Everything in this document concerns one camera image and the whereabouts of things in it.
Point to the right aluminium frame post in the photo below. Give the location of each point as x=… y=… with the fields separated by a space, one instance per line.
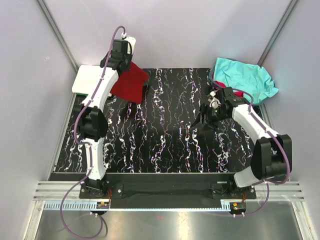
x=277 y=31

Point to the left cable duct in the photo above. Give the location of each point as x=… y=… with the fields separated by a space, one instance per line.
x=77 y=205

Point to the red t shirt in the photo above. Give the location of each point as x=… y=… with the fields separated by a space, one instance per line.
x=129 y=85

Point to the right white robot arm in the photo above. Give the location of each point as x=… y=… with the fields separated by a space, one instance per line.
x=271 y=159

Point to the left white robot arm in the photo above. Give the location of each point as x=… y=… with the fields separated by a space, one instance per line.
x=91 y=125

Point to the aluminium cross rail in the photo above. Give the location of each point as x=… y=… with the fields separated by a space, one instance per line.
x=290 y=191

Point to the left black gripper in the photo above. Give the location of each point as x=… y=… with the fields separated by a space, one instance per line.
x=129 y=57

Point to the teal t shirt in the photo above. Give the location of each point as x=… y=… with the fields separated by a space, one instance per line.
x=253 y=80

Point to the crimson t shirt in basket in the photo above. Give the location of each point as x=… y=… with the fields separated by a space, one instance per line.
x=237 y=92

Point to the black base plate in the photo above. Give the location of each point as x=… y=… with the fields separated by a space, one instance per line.
x=160 y=191

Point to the folded white t shirt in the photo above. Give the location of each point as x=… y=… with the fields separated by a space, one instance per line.
x=86 y=79

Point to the aluminium frame post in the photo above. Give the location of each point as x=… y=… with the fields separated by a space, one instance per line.
x=277 y=31
x=46 y=12

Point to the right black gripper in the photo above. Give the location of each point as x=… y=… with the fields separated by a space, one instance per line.
x=205 y=110

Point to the left aluminium frame post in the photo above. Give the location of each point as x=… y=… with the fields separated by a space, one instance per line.
x=46 y=12

